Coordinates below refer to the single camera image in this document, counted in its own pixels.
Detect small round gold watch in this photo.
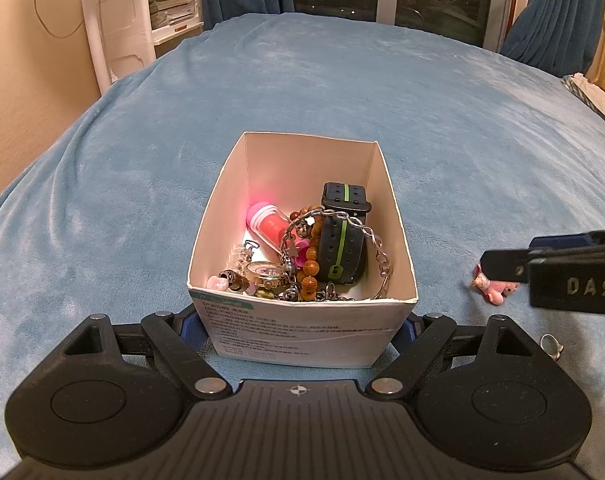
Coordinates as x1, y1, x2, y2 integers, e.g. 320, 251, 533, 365
244, 260, 290, 289

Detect large stack of books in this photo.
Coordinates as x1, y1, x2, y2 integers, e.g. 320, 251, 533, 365
146, 0, 196, 29

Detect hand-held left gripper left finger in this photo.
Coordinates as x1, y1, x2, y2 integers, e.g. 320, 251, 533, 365
59, 305, 234, 401

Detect pink pig toy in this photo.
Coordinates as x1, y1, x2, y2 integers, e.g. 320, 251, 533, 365
473, 263, 521, 306

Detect wooden bead bracelet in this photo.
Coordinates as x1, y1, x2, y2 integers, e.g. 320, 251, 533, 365
286, 205, 334, 304

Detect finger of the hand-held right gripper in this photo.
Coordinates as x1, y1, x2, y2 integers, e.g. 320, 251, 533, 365
480, 246, 531, 284
528, 228, 605, 251

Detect clear crystal bead bracelet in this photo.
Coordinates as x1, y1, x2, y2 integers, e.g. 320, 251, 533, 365
229, 240, 261, 274

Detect white cardboard box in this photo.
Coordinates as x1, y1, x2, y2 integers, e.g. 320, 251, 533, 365
186, 131, 417, 370

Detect pink bead charm bracelet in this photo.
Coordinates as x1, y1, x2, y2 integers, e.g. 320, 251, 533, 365
205, 270, 303, 304

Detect blue fleece blanket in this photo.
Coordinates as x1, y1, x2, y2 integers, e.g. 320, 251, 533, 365
0, 11, 605, 480

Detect pink capped small bottle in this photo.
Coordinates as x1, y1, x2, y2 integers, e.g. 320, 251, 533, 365
245, 202, 291, 252

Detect white shelf unit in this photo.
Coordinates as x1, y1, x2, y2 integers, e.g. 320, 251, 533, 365
89, 0, 206, 82

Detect silver chain bracelet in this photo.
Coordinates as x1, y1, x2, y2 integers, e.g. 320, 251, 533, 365
279, 209, 393, 302

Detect white standing fan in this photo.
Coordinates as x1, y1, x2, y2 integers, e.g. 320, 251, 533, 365
79, 0, 116, 97

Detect silver ring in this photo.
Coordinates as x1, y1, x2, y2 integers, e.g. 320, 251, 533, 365
538, 333, 563, 360

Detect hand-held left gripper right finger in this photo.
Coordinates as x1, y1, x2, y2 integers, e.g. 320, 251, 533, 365
365, 312, 541, 401

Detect black green-striped watch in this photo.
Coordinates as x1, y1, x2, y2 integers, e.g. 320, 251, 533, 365
314, 182, 373, 285

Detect plaid edged pillow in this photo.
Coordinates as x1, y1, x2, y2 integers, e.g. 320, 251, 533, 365
561, 71, 605, 127

